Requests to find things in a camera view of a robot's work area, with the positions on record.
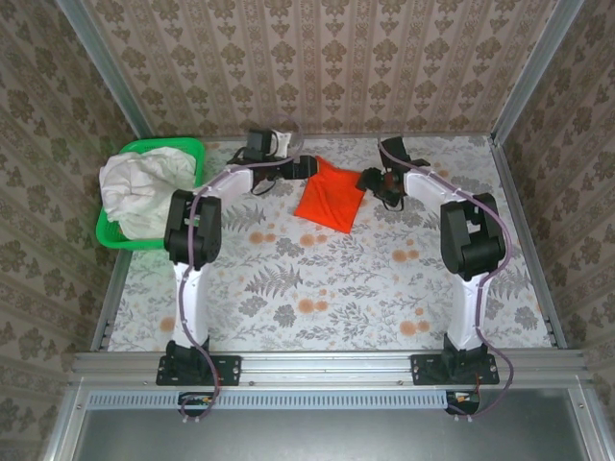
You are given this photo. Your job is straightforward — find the aluminium corner post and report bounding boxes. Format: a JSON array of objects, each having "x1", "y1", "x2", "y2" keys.
[
  {"x1": 490, "y1": 0, "x2": 586, "y2": 146},
  {"x1": 55, "y1": 0, "x2": 159, "y2": 145}
]

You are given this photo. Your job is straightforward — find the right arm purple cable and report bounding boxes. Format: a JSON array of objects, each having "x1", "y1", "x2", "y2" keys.
[{"x1": 378, "y1": 136, "x2": 515, "y2": 424}]

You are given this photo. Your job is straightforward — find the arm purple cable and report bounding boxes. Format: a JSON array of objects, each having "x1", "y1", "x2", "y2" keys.
[
  {"x1": 177, "y1": 114, "x2": 304, "y2": 424},
  {"x1": 378, "y1": 136, "x2": 515, "y2": 424}
]

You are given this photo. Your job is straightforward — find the green plastic basket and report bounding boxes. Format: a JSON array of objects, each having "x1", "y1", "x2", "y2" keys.
[{"x1": 95, "y1": 137, "x2": 207, "y2": 251}]

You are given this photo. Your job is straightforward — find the grey slotted cable duct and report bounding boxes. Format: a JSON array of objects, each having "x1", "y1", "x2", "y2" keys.
[{"x1": 88, "y1": 389, "x2": 449, "y2": 411}]

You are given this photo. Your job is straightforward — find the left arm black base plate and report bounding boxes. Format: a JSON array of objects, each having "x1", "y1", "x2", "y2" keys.
[{"x1": 156, "y1": 353, "x2": 241, "y2": 387}]

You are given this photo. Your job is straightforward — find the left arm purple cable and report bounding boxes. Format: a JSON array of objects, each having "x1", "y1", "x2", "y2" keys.
[{"x1": 177, "y1": 114, "x2": 304, "y2": 424}]

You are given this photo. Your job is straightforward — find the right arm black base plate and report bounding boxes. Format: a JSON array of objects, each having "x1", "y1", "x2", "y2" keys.
[{"x1": 411, "y1": 353, "x2": 501, "y2": 387}]

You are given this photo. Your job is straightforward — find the aluminium frame cross rail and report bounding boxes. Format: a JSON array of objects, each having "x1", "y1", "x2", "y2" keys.
[{"x1": 71, "y1": 350, "x2": 590, "y2": 386}]

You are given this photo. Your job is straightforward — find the grey sheet metal panel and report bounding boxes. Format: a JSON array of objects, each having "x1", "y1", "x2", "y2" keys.
[{"x1": 41, "y1": 378, "x2": 615, "y2": 461}]

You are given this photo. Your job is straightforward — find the aluminium table side rail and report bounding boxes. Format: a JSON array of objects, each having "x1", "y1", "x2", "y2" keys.
[
  {"x1": 489, "y1": 138, "x2": 569, "y2": 350},
  {"x1": 89, "y1": 248, "x2": 134, "y2": 352}
]

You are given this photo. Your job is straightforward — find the orange t-shirt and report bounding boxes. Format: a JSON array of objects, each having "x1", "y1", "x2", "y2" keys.
[{"x1": 293, "y1": 158, "x2": 366, "y2": 235}]

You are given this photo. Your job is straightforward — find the white t-shirt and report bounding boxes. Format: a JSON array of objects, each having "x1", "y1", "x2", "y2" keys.
[{"x1": 99, "y1": 147, "x2": 198, "y2": 241}]

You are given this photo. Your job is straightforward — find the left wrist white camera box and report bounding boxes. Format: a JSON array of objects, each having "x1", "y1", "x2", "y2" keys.
[{"x1": 271, "y1": 129, "x2": 293, "y2": 156}]

